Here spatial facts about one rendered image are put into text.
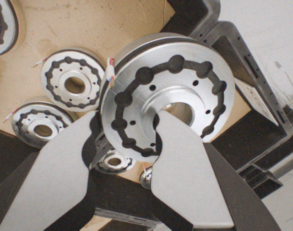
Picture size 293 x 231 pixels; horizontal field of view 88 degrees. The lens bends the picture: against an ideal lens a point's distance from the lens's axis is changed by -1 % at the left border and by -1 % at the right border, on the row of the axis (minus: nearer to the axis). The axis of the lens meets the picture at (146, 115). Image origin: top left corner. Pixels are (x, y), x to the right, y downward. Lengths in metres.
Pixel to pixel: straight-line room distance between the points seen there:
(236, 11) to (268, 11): 0.10
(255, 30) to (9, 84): 0.57
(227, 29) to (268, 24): 0.36
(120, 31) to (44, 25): 0.11
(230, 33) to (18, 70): 0.31
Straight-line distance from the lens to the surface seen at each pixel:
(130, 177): 0.48
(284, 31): 0.62
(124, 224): 0.63
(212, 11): 0.21
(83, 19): 0.28
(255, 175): 1.56
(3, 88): 0.36
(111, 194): 0.43
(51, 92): 0.29
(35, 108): 0.31
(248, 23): 0.53
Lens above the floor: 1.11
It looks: 55 degrees down
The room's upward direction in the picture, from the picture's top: 162 degrees clockwise
